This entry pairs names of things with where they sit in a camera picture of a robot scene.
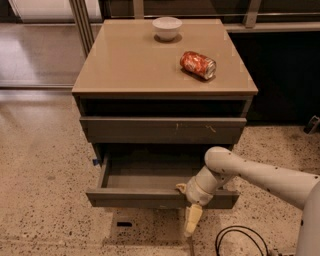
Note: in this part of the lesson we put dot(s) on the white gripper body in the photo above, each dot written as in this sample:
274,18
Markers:
197,194

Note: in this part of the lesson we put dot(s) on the grey drawer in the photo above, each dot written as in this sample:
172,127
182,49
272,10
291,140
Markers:
163,130
144,180

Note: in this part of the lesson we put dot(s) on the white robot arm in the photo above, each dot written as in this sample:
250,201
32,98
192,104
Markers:
297,188

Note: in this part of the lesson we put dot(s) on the grey drawer cabinet beige top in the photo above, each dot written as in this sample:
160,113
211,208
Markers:
130,72

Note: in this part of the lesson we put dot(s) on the grey top drawer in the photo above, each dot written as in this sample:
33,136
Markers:
163,130

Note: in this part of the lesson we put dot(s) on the small black floor object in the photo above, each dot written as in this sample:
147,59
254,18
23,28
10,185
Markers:
124,224

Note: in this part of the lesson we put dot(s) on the red soda can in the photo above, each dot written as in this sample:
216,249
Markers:
198,64

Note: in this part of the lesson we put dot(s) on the white ceramic bowl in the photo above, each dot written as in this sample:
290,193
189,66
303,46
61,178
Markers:
166,28

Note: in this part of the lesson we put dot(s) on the dark block near wall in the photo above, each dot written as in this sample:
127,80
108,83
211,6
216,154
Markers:
312,125

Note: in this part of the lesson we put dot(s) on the metal window frame post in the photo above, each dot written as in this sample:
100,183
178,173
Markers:
82,22

